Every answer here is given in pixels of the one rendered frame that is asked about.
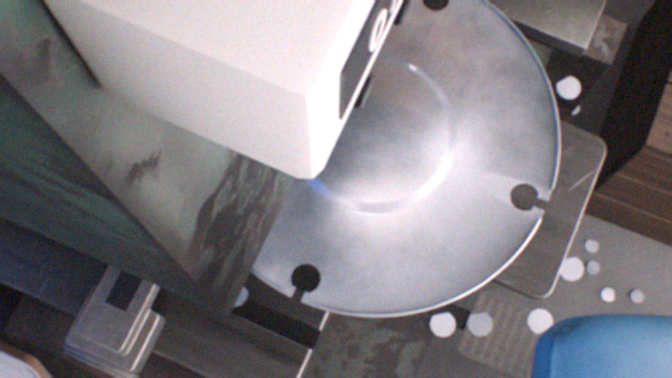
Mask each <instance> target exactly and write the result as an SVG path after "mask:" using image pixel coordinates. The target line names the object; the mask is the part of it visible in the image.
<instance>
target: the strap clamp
mask: <svg viewBox="0 0 672 378"><path fill-rule="evenodd" d="M159 289H160V286H157V285H155V284H153V283H151V282H148V281H146V280H143V279H141V278H138V277H136V276H134V275H132V274H129V273H127V272H125V271H123V270H120V269H118V268H116V267H114V266H111V265H109V267H108V269H107V271H106V273H105V275H104V277H102V279H101V281H100V283H99V284H98V286H97V285H96V286H93V287H92V288H91V290H90V292H89V294H88V296H87V297H86V300H85V302H84V304H83V306H82V308H81V310H80V312H79V314H78V316H77V317H76V319H75V321H74V323H73V325H72V327H71V329H69V331H68V333H67V335H66V337H65V341H66V343H65V344H64V346H63V347H64V348H65V349H64V351H63V353H65V354H67V355H69V356H71V357H73V358H76V359H79V360H81V361H83V362H85V363H87V364H89V365H91V366H93V367H96V368H98V369H100V370H102V371H104V372H106V373H108V374H110V375H112V376H116V377H118V378H138V375H137V373H139V372H140V371H141V370H142V368H143V366H144V364H145V362H146V360H147V358H148V356H149V353H150V351H151V349H153V347H154V345H155V343H156V341H157V339H158V337H159V335H160V333H161V331H162V329H163V327H164V325H165V322H166V321H165V318H164V317H162V316H161V315H159V314H158V313H156V312H154V311H152V310H151V309H150V308H151V305H152V303H153V301H154V299H155V297H156V295H157V293H158V291H159ZM135 373H136V374H135Z"/></svg>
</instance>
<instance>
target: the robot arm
mask: <svg viewBox="0 0 672 378"><path fill-rule="evenodd" d="M530 378H672V316H667V315H652V314H595V315H582V316H576V317H571V318H567V319H564V320H561V321H559V322H557V323H555V324H553V325H552V326H549V327H548V328H547V329H546V330H545V331H544V332H543V333H542V334H541V335H540V337H539V338H538V340H537V342H536V345H535V348H534V355H533V366H532V376H531V377H530Z"/></svg>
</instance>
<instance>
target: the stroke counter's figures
mask: <svg viewBox="0 0 672 378"><path fill-rule="evenodd" d="M395 2H396V0H392V2H391V5H390V9H389V12H390V13H391V12H392V10H393V8H394V5H395ZM385 18H386V9H384V8H382V10H381V11H380V13H379V15H378V17H377V19H376V22H375V25H374V27H373V30H372V34H371V37H370V42H369V50H370V51H373V50H374V49H375V47H376V45H377V43H378V41H379V38H380V36H381V33H382V30H383V27H384V24H385ZM379 23H380V27H379V31H378V34H377V36H376V39H375V35H376V31H377V28H378V25H379Z"/></svg>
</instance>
